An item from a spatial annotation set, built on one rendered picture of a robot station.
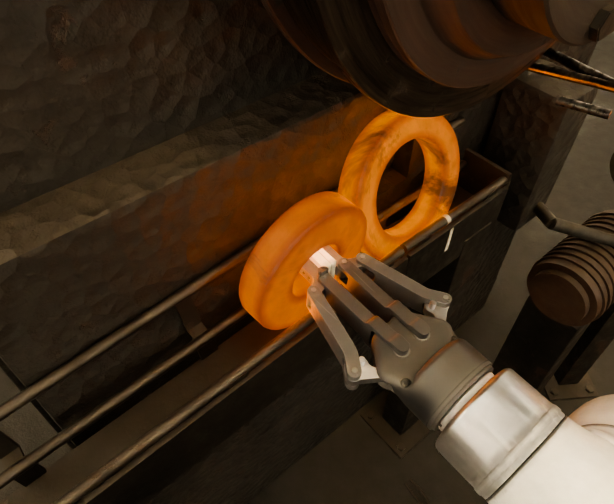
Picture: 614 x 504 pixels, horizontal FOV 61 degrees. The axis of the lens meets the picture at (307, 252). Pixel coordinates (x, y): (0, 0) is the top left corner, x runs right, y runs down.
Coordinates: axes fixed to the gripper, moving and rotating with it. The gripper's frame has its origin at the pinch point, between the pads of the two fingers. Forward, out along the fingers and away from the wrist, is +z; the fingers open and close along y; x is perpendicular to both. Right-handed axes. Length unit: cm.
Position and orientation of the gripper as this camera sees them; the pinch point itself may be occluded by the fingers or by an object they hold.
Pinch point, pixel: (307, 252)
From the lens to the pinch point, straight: 52.4
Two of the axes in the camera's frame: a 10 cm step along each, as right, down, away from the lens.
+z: -6.4, -6.0, 4.7
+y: 7.7, -4.9, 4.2
